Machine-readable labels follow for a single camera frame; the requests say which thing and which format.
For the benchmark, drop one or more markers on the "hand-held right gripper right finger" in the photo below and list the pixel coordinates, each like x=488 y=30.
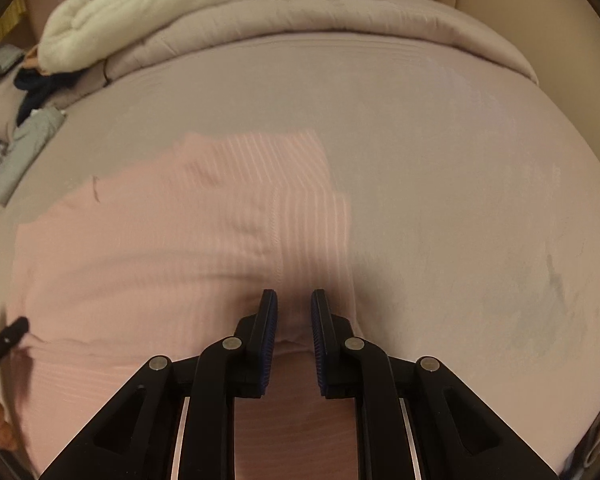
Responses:
x=370 y=390

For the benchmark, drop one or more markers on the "pink knit sweater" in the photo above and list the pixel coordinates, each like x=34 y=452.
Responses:
x=155 y=260

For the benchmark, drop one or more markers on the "white plush goose toy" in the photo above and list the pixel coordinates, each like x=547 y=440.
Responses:
x=145 y=5

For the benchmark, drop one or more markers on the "grey folded garment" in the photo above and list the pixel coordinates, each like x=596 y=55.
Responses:
x=27 y=150

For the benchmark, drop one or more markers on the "straw tassel decoration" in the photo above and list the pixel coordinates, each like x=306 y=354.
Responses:
x=9 y=17

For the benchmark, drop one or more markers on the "dark navy clothes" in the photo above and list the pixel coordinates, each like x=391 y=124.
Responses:
x=40 y=90

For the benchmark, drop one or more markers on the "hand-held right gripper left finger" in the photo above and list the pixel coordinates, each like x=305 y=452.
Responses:
x=220 y=390

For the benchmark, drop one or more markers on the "striped dark folded garment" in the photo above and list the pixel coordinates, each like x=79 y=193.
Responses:
x=0 y=62

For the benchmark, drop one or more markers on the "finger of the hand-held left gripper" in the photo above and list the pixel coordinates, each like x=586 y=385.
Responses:
x=5 y=342

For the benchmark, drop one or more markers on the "mauve folded comforter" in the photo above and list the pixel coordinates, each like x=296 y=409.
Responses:
x=330 y=25

